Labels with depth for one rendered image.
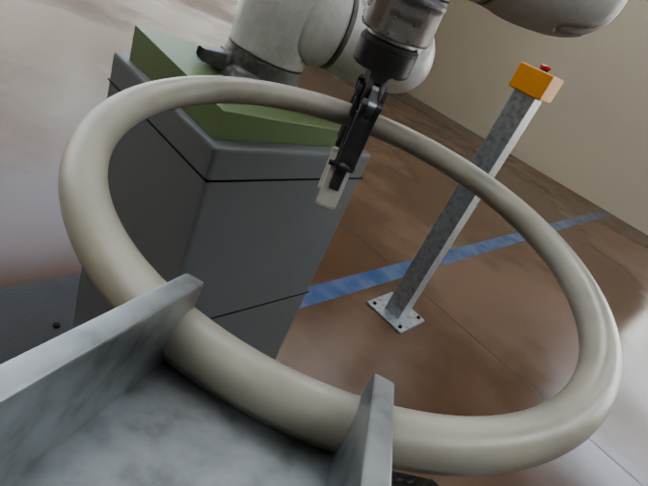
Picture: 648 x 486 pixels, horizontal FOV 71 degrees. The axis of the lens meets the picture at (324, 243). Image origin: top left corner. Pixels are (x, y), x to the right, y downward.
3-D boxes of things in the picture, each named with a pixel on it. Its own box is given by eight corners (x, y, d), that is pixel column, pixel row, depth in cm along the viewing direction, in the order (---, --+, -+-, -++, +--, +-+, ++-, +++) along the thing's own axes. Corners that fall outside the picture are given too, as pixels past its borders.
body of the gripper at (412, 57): (363, 20, 58) (337, 90, 63) (364, 32, 51) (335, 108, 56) (416, 42, 60) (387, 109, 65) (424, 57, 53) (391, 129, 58)
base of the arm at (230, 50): (179, 43, 89) (188, 14, 86) (273, 73, 104) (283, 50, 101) (213, 84, 78) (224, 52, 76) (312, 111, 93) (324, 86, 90)
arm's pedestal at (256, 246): (43, 326, 127) (75, 34, 89) (202, 291, 163) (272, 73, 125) (116, 478, 102) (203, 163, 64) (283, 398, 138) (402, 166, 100)
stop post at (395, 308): (423, 321, 202) (580, 86, 150) (399, 335, 187) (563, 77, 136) (391, 292, 212) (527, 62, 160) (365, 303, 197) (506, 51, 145)
